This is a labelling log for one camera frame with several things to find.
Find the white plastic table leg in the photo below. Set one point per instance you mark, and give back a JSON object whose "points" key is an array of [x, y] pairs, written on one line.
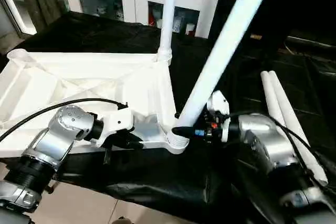
{"points": [[168, 9], [226, 40], [294, 119], [270, 95]]}

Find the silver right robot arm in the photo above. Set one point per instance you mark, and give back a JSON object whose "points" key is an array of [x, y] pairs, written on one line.
{"points": [[273, 145]]}

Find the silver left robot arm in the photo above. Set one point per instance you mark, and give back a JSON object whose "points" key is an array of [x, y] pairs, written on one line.
{"points": [[52, 140]]}

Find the black mat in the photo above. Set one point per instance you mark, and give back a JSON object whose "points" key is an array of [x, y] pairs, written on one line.
{"points": [[157, 182]]}

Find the white plastic table top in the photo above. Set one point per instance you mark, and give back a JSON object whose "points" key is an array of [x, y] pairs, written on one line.
{"points": [[79, 77]]}

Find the long black bar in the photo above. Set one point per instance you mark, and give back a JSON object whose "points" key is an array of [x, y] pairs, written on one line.
{"points": [[310, 40]]}

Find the black case with yellow label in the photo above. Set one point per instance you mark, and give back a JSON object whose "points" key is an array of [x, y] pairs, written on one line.
{"points": [[294, 3]]}

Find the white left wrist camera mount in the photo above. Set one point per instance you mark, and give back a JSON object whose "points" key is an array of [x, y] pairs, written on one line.
{"points": [[116, 121]]}

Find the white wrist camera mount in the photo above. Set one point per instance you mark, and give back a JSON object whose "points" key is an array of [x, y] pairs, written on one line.
{"points": [[219, 106], [116, 121]]}

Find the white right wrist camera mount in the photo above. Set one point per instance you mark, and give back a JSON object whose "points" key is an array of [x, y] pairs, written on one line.
{"points": [[219, 106]]}

